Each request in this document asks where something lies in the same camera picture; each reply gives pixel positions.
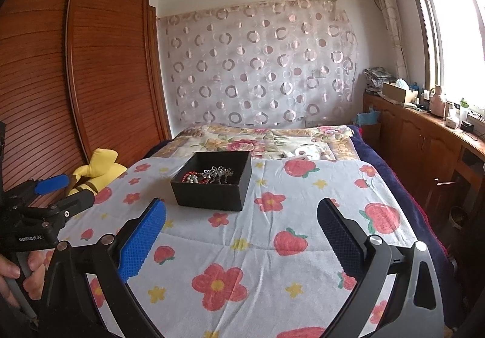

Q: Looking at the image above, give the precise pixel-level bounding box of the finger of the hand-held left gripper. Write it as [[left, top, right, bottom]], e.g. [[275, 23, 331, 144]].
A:
[[8, 176, 71, 207], [21, 192, 95, 227]]

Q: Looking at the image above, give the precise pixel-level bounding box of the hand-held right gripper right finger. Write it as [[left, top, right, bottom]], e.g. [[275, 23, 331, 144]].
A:
[[316, 197, 446, 338]]

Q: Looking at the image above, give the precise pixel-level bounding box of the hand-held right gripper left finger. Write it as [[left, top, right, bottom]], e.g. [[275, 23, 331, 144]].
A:
[[36, 198, 167, 338]]

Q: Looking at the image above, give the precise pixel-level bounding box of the black square box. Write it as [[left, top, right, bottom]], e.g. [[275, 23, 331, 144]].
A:
[[170, 150, 253, 212]]

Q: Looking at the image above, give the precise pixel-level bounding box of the silver green-stone jewelry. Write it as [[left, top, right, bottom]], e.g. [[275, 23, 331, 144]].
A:
[[201, 166, 235, 184]]

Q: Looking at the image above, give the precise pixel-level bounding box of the person's left hand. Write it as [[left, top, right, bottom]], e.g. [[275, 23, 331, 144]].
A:
[[0, 250, 49, 310]]

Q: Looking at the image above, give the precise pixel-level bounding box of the yellow plush toy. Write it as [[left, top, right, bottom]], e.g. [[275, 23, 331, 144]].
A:
[[66, 149, 128, 197]]

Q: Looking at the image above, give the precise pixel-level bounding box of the flower and strawberry bed sheet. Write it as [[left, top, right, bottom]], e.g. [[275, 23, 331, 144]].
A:
[[42, 158, 422, 338]]

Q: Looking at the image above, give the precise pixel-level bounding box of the wooden window cabinet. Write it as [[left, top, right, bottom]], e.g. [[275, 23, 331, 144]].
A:
[[363, 91, 485, 242]]

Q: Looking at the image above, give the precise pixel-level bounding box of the wooden slatted wardrobe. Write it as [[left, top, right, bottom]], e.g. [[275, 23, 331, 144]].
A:
[[0, 0, 172, 207]]

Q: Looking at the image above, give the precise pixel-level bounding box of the blue plastic bag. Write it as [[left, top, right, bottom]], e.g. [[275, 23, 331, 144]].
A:
[[352, 107, 382, 127]]

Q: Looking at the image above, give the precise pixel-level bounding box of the dark waste bin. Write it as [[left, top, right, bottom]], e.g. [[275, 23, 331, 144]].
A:
[[449, 205, 475, 241]]

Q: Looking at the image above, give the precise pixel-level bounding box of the floral quilt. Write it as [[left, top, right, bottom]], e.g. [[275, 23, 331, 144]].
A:
[[172, 124, 359, 162]]

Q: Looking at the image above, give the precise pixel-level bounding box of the cardboard box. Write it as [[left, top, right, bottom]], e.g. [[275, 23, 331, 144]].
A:
[[382, 78, 418, 104]]

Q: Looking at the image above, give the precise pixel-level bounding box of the stack of printed papers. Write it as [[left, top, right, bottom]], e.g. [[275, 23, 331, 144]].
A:
[[364, 67, 397, 92]]

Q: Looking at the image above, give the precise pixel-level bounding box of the pink bottle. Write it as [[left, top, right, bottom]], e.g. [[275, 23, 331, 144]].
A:
[[430, 85, 447, 117]]

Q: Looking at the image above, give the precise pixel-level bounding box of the circle-patterned sheer curtain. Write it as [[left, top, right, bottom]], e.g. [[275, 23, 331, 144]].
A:
[[157, 0, 359, 129]]

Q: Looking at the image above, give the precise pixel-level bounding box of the patterned window curtain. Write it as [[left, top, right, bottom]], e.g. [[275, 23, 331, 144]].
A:
[[368, 0, 409, 82]]

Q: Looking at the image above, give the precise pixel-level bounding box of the window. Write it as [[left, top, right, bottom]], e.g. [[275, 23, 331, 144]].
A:
[[402, 0, 485, 123]]

